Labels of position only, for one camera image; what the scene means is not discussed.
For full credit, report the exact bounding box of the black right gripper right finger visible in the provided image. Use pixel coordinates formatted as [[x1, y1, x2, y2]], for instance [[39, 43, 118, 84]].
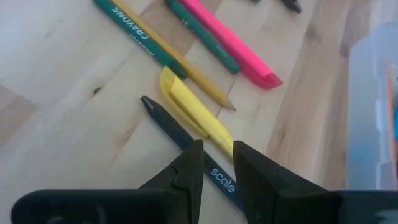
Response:
[[233, 140, 398, 224]]

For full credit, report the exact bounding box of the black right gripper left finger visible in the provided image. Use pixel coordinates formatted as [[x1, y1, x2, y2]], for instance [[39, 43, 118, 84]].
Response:
[[11, 139, 205, 224]]

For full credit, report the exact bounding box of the black coloured pencil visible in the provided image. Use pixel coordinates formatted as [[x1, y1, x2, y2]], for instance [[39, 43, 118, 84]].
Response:
[[141, 95, 245, 212]]

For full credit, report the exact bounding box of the yellow highlighter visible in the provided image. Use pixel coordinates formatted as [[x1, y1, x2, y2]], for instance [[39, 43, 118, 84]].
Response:
[[160, 66, 234, 158]]

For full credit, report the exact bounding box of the blue pen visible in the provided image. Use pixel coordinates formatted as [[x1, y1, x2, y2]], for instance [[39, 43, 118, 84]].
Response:
[[393, 105, 398, 141]]

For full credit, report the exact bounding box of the yellow pencil with pink eraser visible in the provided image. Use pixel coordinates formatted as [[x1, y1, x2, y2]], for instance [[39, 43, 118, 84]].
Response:
[[110, 0, 237, 112]]

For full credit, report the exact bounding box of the pink highlighter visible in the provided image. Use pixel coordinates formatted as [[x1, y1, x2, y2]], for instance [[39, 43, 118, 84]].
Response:
[[178, 0, 284, 90]]

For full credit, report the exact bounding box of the green crayon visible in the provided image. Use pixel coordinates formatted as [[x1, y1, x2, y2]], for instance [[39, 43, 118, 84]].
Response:
[[164, 0, 242, 75], [93, 0, 189, 80]]

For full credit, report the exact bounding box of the clear plastic supply box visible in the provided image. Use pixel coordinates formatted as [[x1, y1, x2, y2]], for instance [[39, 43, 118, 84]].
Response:
[[345, 21, 398, 191]]

